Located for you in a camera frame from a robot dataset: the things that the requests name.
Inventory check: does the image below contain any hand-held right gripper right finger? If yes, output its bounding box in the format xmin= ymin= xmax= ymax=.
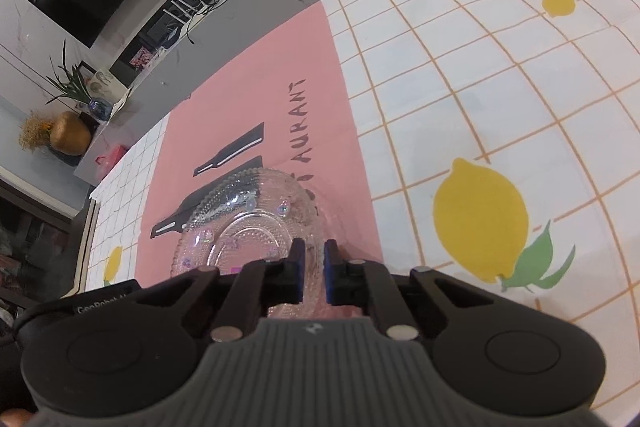
xmin=323 ymin=239 xmax=501 ymax=342

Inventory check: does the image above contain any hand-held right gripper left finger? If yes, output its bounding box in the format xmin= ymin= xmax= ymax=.
xmin=135 ymin=238 xmax=307 ymax=343

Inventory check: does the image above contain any clear beaded glass plate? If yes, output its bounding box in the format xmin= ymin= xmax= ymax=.
xmin=170 ymin=168 xmax=337 ymax=320

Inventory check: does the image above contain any person's left hand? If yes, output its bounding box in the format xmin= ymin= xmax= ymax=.
xmin=0 ymin=407 xmax=36 ymax=427

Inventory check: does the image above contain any dark shelf unit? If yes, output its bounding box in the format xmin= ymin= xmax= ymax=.
xmin=0 ymin=179 xmax=83 ymax=308

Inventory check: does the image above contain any pink plastic basket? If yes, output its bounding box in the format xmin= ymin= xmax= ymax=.
xmin=95 ymin=143 xmax=128 ymax=172

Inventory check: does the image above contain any golden round vase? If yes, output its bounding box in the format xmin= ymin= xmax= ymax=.
xmin=51 ymin=111 xmax=92 ymax=156

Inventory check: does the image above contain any dried flower bunch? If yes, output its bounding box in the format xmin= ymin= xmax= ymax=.
xmin=19 ymin=109 xmax=55 ymax=152

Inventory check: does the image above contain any blue glass vase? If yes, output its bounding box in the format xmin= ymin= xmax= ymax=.
xmin=87 ymin=98 xmax=112 ymax=122

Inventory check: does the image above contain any pink printed mat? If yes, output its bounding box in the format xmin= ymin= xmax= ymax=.
xmin=135 ymin=2 xmax=386 ymax=288

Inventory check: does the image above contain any white illustrated card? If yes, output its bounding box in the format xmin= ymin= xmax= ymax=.
xmin=85 ymin=69 xmax=126 ymax=100

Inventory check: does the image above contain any green leafy plant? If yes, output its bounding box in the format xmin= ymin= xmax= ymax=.
xmin=45 ymin=39 xmax=93 ymax=105

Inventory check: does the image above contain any white grid lemon tablecloth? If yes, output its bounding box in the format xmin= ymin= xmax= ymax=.
xmin=75 ymin=0 xmax=640 ymax=427

